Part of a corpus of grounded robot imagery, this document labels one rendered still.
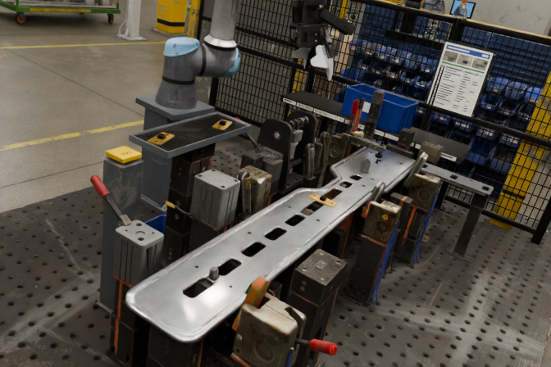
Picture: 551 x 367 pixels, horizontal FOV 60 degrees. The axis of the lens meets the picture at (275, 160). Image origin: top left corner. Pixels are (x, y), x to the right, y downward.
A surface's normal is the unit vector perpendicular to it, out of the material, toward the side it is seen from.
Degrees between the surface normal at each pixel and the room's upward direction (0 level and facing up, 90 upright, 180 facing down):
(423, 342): 0
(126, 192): 90
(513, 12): 90
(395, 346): 0
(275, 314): 0
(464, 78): 90
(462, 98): 90
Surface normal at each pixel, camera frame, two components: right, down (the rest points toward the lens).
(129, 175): 0.83, 0.35
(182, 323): 0.18, -0.90
